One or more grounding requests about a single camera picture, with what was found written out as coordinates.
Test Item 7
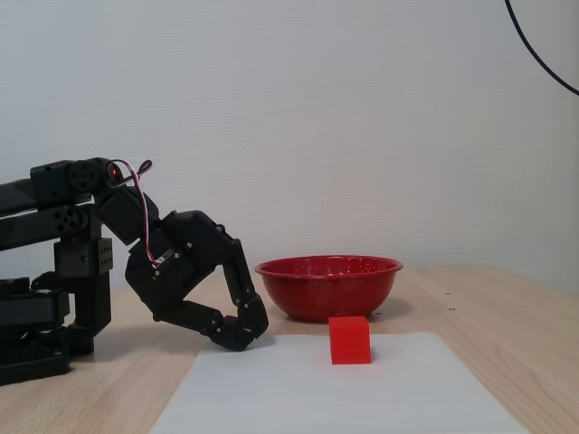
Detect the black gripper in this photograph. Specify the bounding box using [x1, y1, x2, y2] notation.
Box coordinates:
[124, 209, 270, 353]

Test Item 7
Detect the red cube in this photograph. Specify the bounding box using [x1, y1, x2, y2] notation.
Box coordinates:
[327, 316, 374, 366]

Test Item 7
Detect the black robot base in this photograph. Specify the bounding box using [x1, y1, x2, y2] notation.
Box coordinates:
[0, 270, 97, 387]

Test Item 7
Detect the red speckled bowl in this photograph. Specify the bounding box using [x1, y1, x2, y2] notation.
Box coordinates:
[253, 255, 404, 324]

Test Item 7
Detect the white paper sheet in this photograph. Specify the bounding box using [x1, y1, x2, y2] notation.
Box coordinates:
[147, 332, 530, 434]

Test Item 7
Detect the black wall cable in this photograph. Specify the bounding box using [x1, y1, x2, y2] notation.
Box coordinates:
[503, 0, 579, 98]

